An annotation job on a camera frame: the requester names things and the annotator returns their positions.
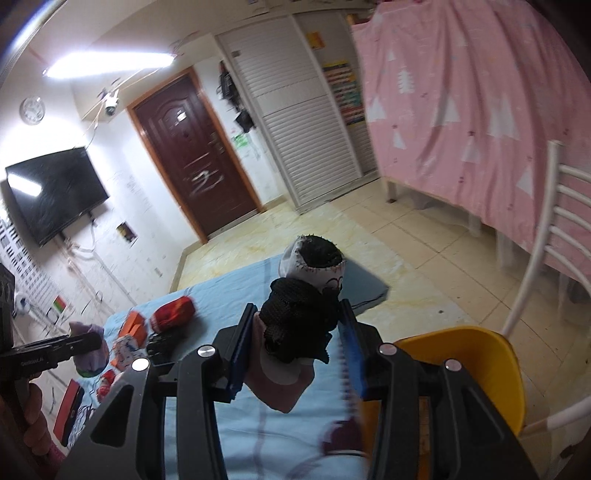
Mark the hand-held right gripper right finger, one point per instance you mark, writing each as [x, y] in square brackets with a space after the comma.
[353, 364]

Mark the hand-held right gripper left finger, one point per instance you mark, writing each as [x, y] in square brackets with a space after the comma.
[240, 360]

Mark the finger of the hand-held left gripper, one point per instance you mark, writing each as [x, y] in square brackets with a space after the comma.
[74, 345]

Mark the white printed wrapper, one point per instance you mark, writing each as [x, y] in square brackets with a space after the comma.
[129, 353]

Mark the black and white sock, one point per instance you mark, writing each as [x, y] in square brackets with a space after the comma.
[295, 318]

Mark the person's left forearm pink sleeve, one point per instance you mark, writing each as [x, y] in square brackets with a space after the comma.
[55, 457]

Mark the person's left hand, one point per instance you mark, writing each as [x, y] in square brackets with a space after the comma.
[36, 410]

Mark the purple cloth bundle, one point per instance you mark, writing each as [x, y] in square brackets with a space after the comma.
[92, 350]

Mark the red white small wrapper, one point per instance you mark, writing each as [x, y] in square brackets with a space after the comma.
[106, 385]

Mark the orange cardboard box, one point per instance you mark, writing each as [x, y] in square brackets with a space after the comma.
[133, 326]

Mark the red flat box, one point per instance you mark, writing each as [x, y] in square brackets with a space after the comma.
[69, 410]

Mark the light blue bed sheet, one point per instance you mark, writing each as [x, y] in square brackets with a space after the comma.
[221, 295]

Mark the black ribbed object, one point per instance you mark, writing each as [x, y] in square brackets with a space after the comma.
[161, 348]

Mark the white chair with yellow seat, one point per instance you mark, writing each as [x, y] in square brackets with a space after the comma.
[485, 369]

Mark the black flat television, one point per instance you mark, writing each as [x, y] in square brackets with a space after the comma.
[55, 194]

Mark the dark red door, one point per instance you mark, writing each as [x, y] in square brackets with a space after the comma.
[194, 152]

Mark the black hanging bag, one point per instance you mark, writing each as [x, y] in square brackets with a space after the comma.
[244, 121]

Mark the white louvred wardrobe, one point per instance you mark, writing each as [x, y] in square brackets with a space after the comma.
[304, 129]

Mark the pink printed curtain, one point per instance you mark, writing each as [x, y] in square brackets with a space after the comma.
[461, 115]

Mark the ceiling tube light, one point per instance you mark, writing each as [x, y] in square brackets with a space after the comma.
[106, 60]

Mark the white grid wall poster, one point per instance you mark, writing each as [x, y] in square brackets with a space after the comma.
[27, 277]

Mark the white bed frame leg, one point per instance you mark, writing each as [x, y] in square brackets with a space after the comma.
[391, 191]

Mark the round white wall clock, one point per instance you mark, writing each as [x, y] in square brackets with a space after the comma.
[32, 110]

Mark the white security camera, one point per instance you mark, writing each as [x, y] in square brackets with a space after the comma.
[111, 105]

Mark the colourful wall chart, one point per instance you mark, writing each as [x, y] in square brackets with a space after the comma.
[344, 92]

